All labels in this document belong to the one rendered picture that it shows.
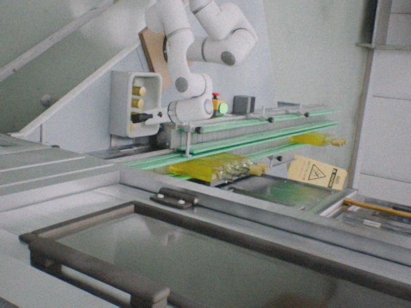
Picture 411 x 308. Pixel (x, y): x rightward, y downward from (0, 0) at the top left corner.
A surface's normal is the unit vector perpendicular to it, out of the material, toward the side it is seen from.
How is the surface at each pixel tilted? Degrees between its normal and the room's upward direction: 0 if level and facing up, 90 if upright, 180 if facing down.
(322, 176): 74
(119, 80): 90
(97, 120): 0
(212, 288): 90
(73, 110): 0
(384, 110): 90
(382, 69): 90
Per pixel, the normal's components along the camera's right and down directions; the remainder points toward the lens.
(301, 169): -0.21, -0.37
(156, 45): 0.84, 0.17
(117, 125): -0.54, 0.12
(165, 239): 0.09, -0.98
